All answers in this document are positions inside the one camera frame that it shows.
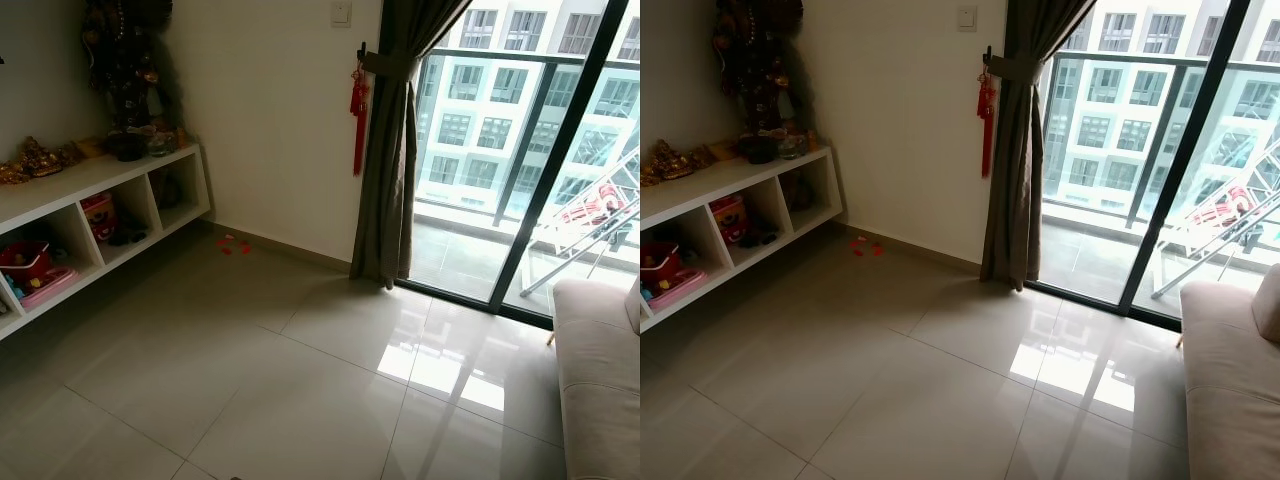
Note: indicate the dark decorative plant arrangement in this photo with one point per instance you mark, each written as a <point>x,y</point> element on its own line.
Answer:
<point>760,70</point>
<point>128,70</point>

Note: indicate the golden figurine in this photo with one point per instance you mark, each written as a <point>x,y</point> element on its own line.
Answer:
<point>38,158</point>
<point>672,160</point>

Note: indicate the black balcony railing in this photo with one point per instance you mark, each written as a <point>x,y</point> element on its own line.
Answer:
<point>1160,130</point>
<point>520,130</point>

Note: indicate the dark grey curtain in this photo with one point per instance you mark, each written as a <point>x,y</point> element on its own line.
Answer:
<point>1020,150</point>
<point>392,150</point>

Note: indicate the red paper scraps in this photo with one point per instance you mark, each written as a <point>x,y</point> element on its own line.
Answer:
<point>233,245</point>
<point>866,246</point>

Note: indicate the white low shelf unit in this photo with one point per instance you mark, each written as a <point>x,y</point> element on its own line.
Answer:
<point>95,178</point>
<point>735,178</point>

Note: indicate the red hanging tassel ornament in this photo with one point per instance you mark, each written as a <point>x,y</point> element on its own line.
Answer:
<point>358,110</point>
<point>986,115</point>

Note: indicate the white clothes drying rack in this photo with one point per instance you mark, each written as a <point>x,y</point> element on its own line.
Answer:
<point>1225,230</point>
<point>590,232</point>

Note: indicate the red toy basket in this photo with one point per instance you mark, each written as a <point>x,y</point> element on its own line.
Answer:
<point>658,262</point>
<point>24,262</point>

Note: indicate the black sliding door frame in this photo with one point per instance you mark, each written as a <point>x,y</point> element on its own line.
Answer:
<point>1185,160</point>
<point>560,160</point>

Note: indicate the red and yellow toy box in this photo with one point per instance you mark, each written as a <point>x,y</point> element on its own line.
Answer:
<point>98,215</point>
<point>728,217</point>

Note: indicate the pink toy tray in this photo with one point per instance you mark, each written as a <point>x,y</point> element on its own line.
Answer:
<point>676,286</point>
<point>48,288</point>

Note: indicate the beige fabric sofa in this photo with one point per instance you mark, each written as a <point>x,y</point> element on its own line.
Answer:
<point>1230,380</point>
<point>595,380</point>

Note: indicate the white wall switch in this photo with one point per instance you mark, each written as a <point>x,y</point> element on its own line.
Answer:
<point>966,18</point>
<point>341,13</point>

